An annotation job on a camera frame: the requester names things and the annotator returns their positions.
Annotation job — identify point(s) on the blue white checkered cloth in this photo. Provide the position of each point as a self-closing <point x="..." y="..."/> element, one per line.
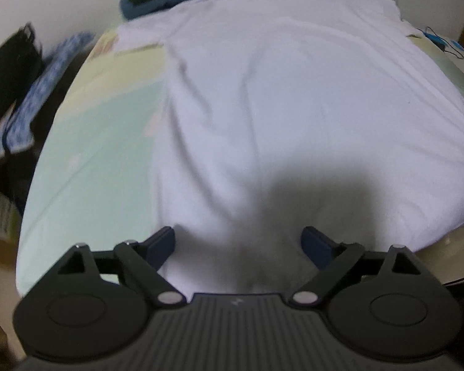
<point x="15" y="133"/>

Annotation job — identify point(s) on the black bag at left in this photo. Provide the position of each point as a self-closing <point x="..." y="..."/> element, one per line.
<point x="20" y="65"/>

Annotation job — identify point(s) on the black power adapter with cable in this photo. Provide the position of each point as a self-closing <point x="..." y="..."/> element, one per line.
<point x="446" y="45"/>

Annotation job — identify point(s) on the white t-shirt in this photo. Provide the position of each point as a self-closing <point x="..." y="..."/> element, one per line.
<point x="283" y="114"/>

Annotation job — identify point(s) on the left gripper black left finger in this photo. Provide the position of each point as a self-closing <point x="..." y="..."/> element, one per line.
<point x="140" y="263"/>

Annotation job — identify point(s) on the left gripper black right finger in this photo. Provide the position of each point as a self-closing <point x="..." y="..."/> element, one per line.
<point x="334" y="262"/>

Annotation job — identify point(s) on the yellow green baby blanket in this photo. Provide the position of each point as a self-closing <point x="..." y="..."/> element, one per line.
<point x="93" y="181"/>

